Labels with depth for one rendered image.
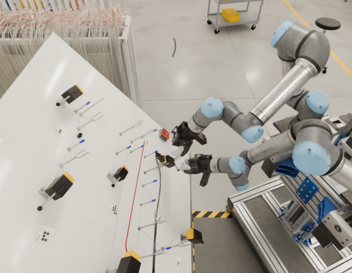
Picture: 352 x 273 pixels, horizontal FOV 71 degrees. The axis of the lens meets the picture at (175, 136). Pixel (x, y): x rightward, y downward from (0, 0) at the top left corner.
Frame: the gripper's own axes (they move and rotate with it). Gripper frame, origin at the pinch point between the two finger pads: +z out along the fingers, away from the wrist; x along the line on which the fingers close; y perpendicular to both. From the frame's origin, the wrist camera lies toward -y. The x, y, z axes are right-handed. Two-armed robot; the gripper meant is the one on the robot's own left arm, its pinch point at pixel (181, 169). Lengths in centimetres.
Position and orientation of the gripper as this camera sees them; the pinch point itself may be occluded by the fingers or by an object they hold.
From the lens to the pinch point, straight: 134.9
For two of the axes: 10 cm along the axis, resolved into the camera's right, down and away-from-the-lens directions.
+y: -2.8, -9.4, -2.1
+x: -5.7, 3.4, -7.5
